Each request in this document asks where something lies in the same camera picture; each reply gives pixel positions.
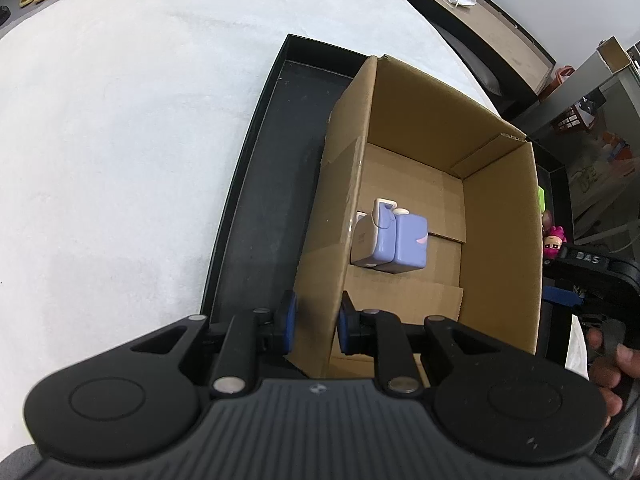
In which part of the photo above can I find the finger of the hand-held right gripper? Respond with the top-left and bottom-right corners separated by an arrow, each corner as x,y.
543,284 -> 586,311

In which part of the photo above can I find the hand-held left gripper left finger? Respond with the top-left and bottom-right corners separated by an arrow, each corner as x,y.
129,290 -> 298,396

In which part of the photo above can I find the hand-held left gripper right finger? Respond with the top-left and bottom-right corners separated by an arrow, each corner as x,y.
336,290 -> 506,396

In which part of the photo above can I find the magenta dinosaur figurine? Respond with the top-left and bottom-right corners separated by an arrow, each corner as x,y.
542,226 -> 568,261

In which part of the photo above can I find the large black tray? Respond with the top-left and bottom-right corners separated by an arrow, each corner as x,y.
200,34 -> 591,381

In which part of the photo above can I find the brown cardboard box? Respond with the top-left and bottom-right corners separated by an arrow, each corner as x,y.
291,55 -> 544,391

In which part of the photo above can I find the person's right hand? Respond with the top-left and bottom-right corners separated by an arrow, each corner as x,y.
586,327 -> 640,433

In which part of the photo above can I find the purple and white toy figure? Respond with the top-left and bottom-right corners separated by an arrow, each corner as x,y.
350,198 -> 429,275

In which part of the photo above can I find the orange and blue toy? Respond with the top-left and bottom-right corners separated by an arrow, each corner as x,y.
602,132 -> 633,163

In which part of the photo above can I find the red toy house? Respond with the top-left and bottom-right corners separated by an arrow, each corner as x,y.
552,102 -> 598,136

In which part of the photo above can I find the tall grey open box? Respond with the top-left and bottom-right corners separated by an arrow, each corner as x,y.
540,36 -> 636,111

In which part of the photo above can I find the dark rounded object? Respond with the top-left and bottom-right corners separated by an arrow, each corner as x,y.
430,22 -> 503,96

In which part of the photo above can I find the wooden side table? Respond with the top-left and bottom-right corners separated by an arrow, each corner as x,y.
391,0 -> 557,106

